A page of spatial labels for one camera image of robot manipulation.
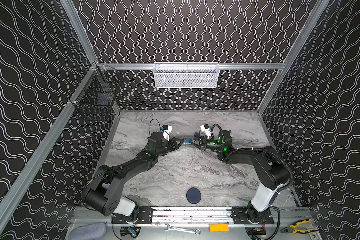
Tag yellow handled pliers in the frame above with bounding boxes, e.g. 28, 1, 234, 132
280, 219, 318, 234

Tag white wire basket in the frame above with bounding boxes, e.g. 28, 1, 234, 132
153, 62, 220, 89

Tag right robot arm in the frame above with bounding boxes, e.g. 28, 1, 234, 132
189, 130, 293, 223

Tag black wire basket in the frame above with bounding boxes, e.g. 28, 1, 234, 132
73, 66, 125, 122

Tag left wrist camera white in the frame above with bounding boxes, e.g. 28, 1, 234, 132
161, 125, 172, 141

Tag grey cloth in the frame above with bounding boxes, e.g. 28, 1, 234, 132
68, 222, 107, 240

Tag yellow label block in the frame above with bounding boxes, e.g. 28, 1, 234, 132
209, 224, 229, 233

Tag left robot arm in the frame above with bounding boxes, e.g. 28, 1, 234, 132
82, 132, 185, 216

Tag steel wrench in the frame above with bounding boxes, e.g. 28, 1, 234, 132
165, 224, 201, 235

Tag dark round disc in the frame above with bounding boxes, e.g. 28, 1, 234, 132
186, 188, 202, 205

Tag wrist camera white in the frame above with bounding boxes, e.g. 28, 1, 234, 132
200, 124, 213, 139
161, 125, 172, 141

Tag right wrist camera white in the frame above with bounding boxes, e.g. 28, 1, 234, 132
200, 124, 213, 139

